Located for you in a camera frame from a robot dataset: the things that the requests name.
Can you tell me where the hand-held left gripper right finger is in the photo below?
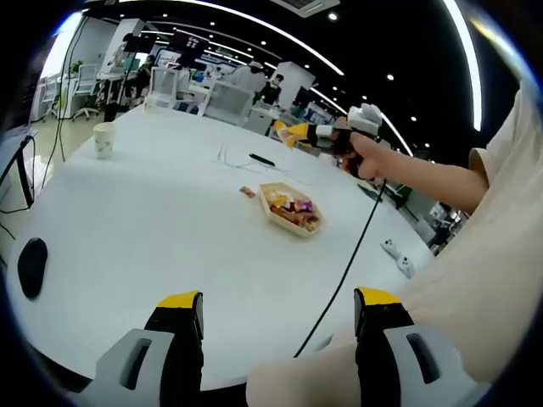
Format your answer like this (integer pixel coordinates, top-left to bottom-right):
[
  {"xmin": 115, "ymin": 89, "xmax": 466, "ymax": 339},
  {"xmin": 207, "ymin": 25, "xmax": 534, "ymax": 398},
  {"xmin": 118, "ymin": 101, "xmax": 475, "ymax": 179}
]
[{"xmin": 352, "ymin": 286, "xmax": 489, "ymax": 407}]

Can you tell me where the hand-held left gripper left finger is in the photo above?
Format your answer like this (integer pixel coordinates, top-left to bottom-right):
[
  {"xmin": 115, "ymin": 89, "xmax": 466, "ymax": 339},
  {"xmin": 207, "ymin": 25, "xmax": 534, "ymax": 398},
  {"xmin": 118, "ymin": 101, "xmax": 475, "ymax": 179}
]
[{"xmin": 70, "ymin": 289, "xmax": 205, "ymax": 407}]

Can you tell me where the golden food snack packet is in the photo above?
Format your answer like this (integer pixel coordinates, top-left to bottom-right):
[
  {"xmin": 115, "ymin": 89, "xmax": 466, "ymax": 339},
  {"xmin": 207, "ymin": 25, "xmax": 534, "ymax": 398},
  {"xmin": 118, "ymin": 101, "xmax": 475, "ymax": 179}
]
[{"xmin": 272, "ymin": 120, "xmax": 299, "ymax": 148}]

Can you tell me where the yellow food snack packet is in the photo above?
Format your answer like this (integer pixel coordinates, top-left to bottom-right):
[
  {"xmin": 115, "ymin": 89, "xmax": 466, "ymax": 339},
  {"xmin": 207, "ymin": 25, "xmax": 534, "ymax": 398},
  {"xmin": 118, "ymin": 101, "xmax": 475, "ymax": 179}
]
[{"xmin": 266, "ymin": 190, "xmax": 294, "ymax": 207}]

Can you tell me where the red brown food snack packet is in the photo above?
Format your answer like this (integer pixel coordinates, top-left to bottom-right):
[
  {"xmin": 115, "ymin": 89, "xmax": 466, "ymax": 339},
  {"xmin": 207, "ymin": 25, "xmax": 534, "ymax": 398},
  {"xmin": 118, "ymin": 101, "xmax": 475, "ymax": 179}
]
[{"xmin": 288, "ymin": 211, "xmax": 320, "ymax": 232}]

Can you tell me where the beige hexagonal container plate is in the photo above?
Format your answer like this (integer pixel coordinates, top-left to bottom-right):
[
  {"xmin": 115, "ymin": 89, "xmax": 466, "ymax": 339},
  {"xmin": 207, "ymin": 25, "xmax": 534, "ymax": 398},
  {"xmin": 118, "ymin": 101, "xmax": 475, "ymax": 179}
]
[{"xmin": 258, "ymin": 181, "xmax": 326, "ymax": 238}]

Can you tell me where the person's right hand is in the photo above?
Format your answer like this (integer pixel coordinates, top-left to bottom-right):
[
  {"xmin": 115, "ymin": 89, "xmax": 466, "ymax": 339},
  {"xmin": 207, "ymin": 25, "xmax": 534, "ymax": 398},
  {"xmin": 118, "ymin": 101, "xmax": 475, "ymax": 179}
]
[{"xmin": 341, "ymin": 131, "xmax": 386, "ymax": 182}]

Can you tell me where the white mesh office chair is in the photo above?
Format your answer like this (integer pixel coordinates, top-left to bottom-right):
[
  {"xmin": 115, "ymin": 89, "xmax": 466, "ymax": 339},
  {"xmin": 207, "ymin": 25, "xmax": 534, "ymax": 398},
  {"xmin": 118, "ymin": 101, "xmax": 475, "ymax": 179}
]
[
  {"xmin": 150, "ymin": 66, "xmax": 182, "ymax": 107},
  {"xmin": 205, "ymin": 81, "xmax": 255, "ymax": 124}
]

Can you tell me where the long ceiling light strip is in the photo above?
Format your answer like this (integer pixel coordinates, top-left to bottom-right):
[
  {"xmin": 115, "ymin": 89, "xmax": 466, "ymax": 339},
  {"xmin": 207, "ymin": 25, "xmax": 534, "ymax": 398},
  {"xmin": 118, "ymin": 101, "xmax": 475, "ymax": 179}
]
[{"xmin": 440, "ymin": 0, "xmax": 484, "ymax": 131}]

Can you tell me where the ceiling air conditioner vent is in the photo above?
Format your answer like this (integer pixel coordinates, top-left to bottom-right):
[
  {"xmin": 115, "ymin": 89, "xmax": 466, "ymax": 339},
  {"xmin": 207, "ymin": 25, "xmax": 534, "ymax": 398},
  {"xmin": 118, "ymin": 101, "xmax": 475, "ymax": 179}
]
[{"xmin": 271, "ymin": 0, "xmax": 341, "ymax": 17}]

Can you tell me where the person's beige shirt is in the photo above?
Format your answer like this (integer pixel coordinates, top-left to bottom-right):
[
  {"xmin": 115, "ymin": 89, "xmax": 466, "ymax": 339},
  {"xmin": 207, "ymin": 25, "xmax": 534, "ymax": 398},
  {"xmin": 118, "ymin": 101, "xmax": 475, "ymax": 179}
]
[{"xmin": 245, "ymin": 80, "xmax": 543, "ymax": 407}]

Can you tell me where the dark hanging display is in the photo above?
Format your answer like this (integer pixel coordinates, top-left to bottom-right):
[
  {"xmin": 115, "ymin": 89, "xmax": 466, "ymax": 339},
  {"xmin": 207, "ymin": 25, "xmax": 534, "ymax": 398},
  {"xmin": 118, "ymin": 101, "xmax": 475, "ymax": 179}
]
[{"xmin": 171, "ymin": 33, "xmax": 211, "ymax": 54}]

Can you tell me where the black computer mouse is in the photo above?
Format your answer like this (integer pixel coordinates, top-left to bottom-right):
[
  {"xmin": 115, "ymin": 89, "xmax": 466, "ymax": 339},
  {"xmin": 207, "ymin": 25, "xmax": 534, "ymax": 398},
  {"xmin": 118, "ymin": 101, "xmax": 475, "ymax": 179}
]
[{"xmin": 16, "ymin": 237, "xmax": 49, "ymax": 299}]

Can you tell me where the black monitor on tripod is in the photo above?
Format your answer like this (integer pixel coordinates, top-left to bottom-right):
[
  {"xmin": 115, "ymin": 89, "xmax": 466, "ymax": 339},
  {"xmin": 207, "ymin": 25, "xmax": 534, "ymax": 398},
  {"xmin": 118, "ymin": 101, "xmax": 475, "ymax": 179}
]
[{"xmin": 122, "ymin": 34, "xmax": 149, "ymax": 111}]

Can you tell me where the white paper cup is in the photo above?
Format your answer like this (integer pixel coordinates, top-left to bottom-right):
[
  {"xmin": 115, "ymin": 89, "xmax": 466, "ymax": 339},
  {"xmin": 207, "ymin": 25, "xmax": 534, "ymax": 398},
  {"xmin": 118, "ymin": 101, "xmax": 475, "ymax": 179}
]
[{"xmin": 92, "ymin": 121, "xmax": 117, "ymax": 160}]

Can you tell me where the grey tilted desk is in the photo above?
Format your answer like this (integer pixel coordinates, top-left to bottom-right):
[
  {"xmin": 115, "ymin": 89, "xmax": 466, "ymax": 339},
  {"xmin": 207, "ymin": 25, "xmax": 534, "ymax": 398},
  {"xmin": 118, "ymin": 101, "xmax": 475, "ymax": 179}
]
[{"xmin": 0, "ymin": 126, "xmax": 43, "ymax": 215}]

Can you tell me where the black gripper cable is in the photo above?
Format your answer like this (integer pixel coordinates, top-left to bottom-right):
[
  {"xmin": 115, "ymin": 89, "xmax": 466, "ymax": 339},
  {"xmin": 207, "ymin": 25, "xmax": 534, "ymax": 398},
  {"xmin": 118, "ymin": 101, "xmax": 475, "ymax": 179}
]
[{"xmin": 292, "ymin": 177, "xmax": 387, "ymax": 359}]

